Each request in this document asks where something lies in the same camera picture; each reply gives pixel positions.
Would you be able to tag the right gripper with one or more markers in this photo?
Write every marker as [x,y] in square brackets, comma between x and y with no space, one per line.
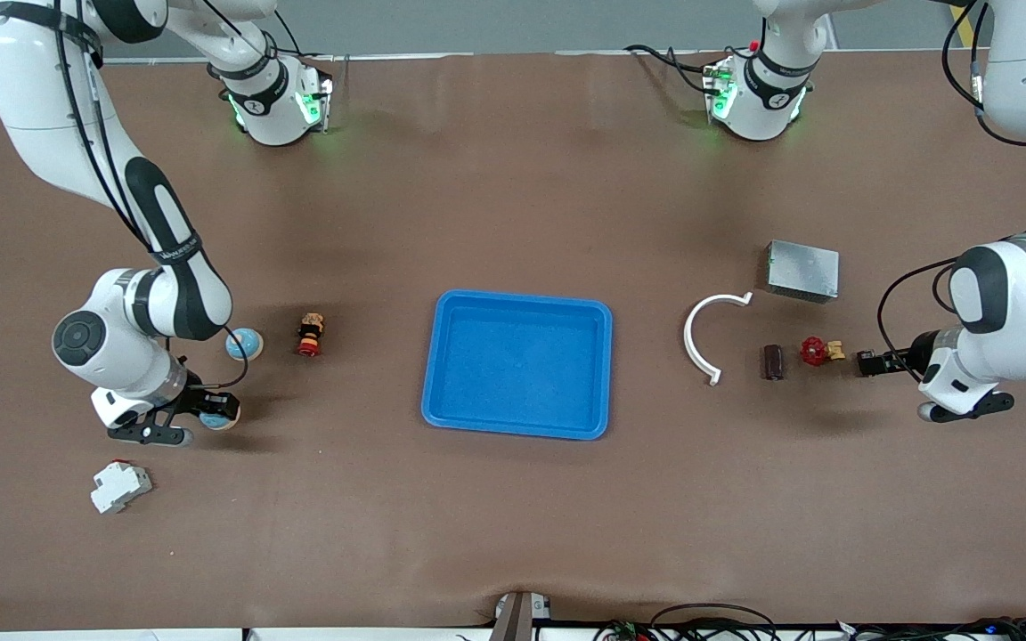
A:
[195,394]

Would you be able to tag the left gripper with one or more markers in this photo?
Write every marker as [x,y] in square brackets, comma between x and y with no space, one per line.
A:
[916,351]

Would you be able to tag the brown electrolytic capacitor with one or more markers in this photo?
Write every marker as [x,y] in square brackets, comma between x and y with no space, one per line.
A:
[772,362]

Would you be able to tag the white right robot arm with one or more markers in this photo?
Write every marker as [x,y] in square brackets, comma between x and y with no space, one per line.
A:
[277,125]

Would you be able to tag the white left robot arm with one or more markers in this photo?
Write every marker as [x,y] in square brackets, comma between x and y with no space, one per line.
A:
[758,120]

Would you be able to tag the blue plastic tray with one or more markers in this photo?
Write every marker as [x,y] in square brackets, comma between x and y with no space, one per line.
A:
[517,365]

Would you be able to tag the white circuit breaker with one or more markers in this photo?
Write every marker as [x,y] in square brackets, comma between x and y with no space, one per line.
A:
[119,488]

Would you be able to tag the red yellow push button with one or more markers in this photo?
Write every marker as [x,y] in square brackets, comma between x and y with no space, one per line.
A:
[310,336]

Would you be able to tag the grey metal box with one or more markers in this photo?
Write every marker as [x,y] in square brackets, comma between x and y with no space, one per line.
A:
[802,270]

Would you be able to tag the white curved plastic clamp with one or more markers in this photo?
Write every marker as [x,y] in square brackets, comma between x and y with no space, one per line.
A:
[688,338]

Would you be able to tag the brown table mat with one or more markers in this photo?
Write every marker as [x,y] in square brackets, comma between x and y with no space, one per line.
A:
[513,178]

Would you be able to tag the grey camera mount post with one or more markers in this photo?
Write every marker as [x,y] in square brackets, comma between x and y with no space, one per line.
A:
[517,619]

